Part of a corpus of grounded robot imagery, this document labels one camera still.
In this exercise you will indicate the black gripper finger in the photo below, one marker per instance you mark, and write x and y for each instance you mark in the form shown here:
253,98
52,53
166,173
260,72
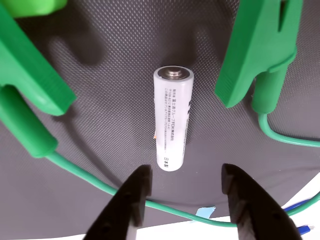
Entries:
255,212
122,207

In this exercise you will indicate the green bulb holder base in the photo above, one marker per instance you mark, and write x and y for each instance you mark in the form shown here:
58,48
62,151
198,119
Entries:
32,7

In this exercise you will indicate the green alligator clip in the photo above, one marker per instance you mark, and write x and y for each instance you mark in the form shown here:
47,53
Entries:
250,50
30,75

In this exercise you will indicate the white AA battery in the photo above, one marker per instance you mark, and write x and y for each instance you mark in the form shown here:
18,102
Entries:
172,120

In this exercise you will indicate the dark grey work mat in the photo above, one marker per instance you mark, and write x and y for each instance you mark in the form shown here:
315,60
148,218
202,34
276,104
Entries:
112,75

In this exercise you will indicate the short blue masking tape piece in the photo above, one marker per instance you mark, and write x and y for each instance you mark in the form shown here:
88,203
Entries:
205,212

